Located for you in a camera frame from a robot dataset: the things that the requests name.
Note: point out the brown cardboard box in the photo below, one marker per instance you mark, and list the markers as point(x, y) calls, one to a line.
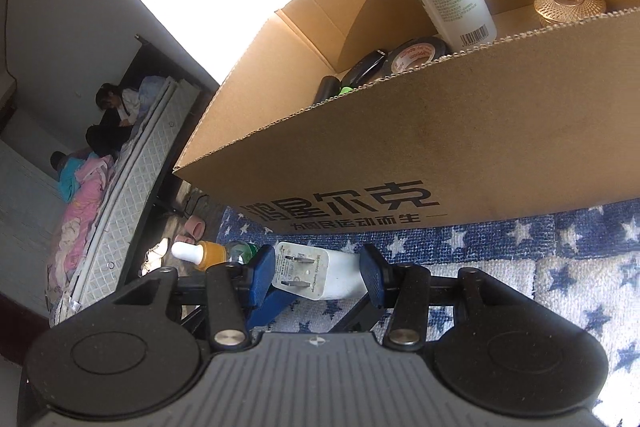
point(450, 132)

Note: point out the white charger plug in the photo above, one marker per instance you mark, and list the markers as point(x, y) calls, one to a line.
point(325, 272)

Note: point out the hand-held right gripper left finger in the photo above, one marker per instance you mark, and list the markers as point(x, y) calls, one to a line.
point(262, 277)

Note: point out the black cylinder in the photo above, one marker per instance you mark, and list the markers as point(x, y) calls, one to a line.
point(326, 89)

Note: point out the black tape roll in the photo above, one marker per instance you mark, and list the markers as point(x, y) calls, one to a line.
point(417, 54)

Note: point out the pink blanket pile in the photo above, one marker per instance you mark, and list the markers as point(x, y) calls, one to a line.
point(80, 207)

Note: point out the white shoe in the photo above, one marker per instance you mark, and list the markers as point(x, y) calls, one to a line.
point(155, 252)

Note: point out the small orange dropper bottle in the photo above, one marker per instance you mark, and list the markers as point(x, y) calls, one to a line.
point(200, 253)

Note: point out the green plastic bottle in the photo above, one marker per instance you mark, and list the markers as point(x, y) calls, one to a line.
point(241, 252)

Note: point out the pink slipper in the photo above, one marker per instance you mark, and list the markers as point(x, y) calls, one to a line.
point(185, 240)
point(195, 226)

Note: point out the blue and white star blanket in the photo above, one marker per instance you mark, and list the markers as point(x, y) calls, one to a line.
point(575, 232)

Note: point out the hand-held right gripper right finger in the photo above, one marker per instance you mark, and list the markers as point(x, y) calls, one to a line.
point(372, 277)

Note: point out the gold ribbed jar lid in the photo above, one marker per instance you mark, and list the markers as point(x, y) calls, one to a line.
point(570, 4)

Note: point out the white quilted mattress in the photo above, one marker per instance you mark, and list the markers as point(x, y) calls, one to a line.
point(135, 187)

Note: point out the black car key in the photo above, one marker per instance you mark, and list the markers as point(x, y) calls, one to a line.
point(362, 69)

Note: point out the small green printed lighter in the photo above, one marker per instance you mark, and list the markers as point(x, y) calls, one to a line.
point(345, 90)

